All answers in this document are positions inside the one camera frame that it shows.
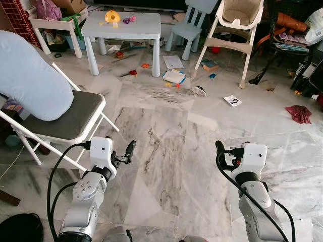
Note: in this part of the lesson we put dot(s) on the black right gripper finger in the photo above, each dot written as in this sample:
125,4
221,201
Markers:
220,147

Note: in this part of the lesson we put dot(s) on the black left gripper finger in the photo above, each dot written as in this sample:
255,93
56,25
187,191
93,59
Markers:
130,149

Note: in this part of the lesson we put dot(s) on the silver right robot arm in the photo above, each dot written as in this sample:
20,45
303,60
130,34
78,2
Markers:
257,206

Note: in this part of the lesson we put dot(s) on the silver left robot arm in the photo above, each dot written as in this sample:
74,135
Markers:
83,201

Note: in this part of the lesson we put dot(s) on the black and white card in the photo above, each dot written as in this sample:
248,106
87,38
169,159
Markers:
233,101

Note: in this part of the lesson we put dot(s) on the white folding chair grey seat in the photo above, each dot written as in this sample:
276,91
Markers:
70,121

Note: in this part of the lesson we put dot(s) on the blue small toy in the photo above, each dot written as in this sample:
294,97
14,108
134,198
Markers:
212,75

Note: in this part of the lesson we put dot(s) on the red small toy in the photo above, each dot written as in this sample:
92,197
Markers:
133,73

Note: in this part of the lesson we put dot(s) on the grey left robot leg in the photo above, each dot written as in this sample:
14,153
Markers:
116,236

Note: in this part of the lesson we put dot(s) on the dark red cloth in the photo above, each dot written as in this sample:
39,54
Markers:
299,114

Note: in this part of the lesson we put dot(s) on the green book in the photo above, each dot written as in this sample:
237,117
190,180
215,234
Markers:
210,65

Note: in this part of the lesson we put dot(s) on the blue and white booklet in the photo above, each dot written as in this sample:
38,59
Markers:
174,76

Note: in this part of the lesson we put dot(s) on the orange small toy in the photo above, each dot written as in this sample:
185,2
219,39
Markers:
145,65

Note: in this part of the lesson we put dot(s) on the red ball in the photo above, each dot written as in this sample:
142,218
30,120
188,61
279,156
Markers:
215,50

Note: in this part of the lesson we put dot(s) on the white paper sheet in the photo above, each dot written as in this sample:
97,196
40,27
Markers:
173,62

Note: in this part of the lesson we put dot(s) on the black stroller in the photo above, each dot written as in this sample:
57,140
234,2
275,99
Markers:
308,70

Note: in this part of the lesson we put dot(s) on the light blue kids table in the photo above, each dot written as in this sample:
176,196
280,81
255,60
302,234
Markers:
121,30

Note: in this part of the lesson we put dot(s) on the black bag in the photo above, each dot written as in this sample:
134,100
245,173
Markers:
20,229

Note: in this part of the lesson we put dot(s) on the light blue kids chair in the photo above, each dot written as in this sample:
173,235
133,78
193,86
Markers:
185,30

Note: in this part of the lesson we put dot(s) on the stack of books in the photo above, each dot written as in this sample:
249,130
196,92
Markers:
292,43

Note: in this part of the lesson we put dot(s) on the purple small toy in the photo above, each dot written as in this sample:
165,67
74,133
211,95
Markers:
128,19

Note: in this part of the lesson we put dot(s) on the orange plastic toy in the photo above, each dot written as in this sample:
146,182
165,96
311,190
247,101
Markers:
112,16

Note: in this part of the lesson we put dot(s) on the white baby high chair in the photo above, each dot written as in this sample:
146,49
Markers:
242,12

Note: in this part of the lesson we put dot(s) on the green plastic toy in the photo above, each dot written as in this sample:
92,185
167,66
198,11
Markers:
75,22

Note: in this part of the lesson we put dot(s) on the brown boot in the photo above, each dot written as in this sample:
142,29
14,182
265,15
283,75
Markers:
290,22

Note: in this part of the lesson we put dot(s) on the white toy shelf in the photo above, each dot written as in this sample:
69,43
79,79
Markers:
53,23

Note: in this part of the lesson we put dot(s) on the white printed package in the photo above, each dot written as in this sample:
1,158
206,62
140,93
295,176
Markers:
315,25

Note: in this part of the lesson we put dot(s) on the brown cardboard box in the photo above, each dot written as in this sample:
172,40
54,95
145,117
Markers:
70,4

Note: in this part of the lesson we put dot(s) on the pink bag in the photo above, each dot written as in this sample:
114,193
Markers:
48,10

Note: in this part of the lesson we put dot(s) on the red brick pattern panel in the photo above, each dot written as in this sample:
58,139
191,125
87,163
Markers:
17,15

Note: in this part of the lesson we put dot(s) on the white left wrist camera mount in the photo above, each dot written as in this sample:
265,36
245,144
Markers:
101,151

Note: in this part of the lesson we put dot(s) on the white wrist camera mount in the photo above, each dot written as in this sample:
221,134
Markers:
255,154
101,151

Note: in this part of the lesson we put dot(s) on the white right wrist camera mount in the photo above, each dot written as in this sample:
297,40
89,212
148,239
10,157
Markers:
255,154

